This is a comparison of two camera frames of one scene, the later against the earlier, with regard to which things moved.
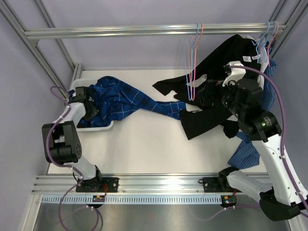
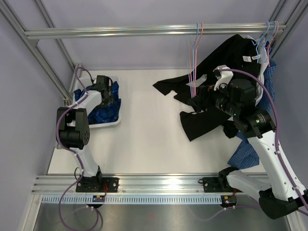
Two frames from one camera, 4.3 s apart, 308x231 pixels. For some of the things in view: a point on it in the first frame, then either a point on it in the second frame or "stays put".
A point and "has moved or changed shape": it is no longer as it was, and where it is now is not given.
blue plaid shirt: (116, 100) has moved or changed shape
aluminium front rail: (66, 185) stays put
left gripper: (94, 112) to (110, 97)
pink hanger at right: (277, 31) stays put
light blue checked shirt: (247, 153) stays put
